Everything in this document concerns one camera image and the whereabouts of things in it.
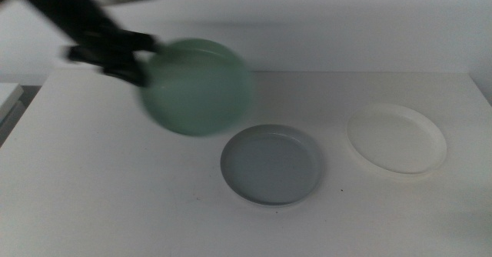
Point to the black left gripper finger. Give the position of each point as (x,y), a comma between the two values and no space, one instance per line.
(132,74)
(145,42)

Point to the pale green shallow bowl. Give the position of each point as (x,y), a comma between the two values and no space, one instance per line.
(196,89)

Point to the grey shallow bowl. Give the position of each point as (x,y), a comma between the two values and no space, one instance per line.
(271,164)

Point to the white shallow bowl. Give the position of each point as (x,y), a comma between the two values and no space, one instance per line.
(396,137)

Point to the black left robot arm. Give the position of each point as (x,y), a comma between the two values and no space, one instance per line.
(57,3)

